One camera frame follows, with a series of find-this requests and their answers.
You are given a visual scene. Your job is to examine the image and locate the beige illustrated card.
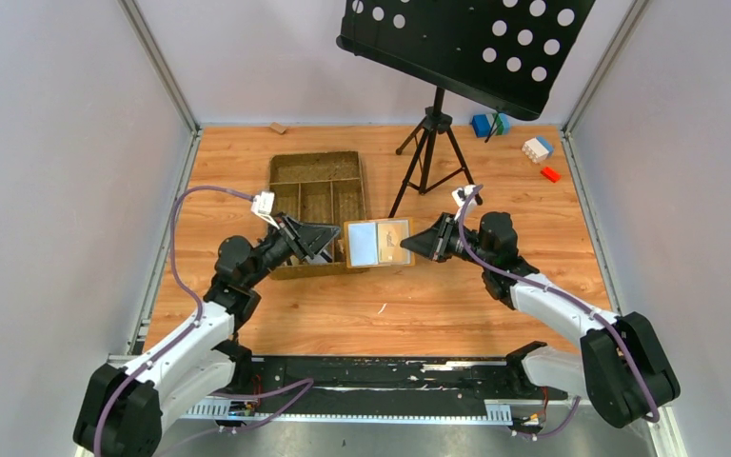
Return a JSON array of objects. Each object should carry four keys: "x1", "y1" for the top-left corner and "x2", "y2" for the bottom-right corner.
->
[{"x1": 377, "y1": 219, "x2": 411, "y2": 265}]

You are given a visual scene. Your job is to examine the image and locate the yellow leather card holder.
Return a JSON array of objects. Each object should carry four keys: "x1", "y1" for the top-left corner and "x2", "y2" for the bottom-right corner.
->
[{"x1": 343, "y1": 218, "x2": 415, "y2": 269}]

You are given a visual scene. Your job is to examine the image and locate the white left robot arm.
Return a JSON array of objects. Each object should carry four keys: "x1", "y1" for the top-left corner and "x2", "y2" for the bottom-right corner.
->
[{"x1": 72, "y1": 213, "x2": 341, "y2": 456}]

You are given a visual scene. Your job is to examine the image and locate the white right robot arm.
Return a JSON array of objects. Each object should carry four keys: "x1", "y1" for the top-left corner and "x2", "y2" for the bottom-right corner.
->
[{"x1": 401, "y1": 212, "x2": 682, "y2": 428}]

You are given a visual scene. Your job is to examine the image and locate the woven straw divided tray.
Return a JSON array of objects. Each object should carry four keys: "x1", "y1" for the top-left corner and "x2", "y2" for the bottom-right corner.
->
[{"x1": 268, "y1": 150, "x2": 366, "y2": 280}]

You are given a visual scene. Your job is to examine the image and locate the small wooden block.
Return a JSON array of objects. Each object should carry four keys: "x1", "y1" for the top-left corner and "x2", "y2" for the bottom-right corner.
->
[{"x1": 268, "y1": 122, "x2": 288, "y2": 135}]

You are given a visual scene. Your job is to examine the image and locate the red toy block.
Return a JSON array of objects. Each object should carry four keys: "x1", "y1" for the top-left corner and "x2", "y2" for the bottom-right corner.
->
[{"x1": 541, "y1": 167, "x2": 562, "y2": 183}]

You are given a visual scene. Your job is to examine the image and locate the blue green toy block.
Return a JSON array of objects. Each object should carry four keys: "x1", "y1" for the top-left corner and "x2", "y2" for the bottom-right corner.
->
[{"x1": 470, "y1": 112, "x2": 511, "y2": 140}]

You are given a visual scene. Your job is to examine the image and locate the white blue toy block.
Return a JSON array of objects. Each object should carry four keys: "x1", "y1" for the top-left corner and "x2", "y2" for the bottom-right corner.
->
[{"x1": 522, "y1": 136, "x2": 555, "y2": 164}]

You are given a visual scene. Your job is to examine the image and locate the black music stand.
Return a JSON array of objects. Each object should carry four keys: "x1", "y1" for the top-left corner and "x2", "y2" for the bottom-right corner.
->
[{"x1": 336, "y1": 0, "x2": 594, "y2": 200}]

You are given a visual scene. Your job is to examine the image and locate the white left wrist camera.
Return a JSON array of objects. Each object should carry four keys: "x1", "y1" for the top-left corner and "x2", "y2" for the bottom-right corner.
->
[{"x1": 250, "y1": 190, "x2": 279, "y2": 228}]

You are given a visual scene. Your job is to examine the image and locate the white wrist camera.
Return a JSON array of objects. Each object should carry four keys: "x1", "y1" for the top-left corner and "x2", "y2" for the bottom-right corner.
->
[
  {"x1": 250, "y1": 190, "x2": 279, "y2": 228},
  {"x1": 451, "y1": 185, "x2": 481, "y2": 214}
]

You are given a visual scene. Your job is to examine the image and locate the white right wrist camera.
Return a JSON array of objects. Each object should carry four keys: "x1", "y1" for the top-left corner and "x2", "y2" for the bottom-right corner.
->
[{"x1": 451, "y1": 185, "x2": 481, "y2": 214}]

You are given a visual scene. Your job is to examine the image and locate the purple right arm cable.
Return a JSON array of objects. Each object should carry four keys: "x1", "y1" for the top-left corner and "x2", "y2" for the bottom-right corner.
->
[{"x1": 456, "y1": 184, "x2": 662, "y2": 441}]

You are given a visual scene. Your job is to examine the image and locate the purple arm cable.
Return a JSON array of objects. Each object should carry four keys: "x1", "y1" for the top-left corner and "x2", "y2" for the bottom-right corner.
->
[
  {"x1": 92, "y1": 185, "x2": 314, "y2": 457},
  {"x1": 456, "y1": 184, "x2": 662, "y2": 441}
]

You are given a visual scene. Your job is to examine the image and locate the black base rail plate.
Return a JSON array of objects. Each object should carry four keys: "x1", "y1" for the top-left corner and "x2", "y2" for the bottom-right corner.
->
[{"x1": 219, "y1": 356, "x2": 568, "y2": 419}]

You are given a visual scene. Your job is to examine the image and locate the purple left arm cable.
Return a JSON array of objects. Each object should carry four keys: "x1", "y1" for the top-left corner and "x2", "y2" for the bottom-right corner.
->
[{"x1": 92, "y1": 185, "x2": 314, "y2": 457}]

